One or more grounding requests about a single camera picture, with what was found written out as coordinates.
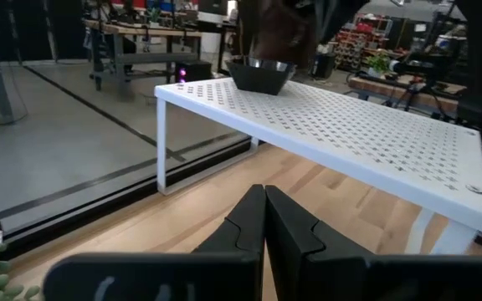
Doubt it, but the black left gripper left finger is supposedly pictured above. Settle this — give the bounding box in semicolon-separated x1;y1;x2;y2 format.
43;183;266;301

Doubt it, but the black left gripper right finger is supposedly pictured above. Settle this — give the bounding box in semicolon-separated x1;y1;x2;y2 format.
265;185;482;301

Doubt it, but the black bowl-shaped mini plate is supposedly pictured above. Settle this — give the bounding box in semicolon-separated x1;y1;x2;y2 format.
224;56;296;96

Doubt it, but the white perforated metal shelf rack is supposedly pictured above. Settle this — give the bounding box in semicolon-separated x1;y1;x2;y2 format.
154;77;482;256

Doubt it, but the long wooden bench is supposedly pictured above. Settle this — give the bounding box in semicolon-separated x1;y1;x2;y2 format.
347;74;467;113

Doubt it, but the black computer box purple light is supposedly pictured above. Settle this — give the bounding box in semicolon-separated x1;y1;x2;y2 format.
175;60;213;84

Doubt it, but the black bin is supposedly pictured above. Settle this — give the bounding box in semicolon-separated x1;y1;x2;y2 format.
313;54;336;79

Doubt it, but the small green potted plant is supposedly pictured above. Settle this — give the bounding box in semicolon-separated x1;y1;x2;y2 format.
366;52;391;79

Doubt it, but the red parts bin shelf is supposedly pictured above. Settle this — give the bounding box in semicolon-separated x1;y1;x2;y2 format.
335;14;394;70

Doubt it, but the black camera on tripod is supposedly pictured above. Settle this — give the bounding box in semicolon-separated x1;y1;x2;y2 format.
389;53;456;116

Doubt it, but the wooden workbench with metal frame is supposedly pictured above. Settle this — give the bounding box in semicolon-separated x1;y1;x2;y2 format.
84;19;203;91

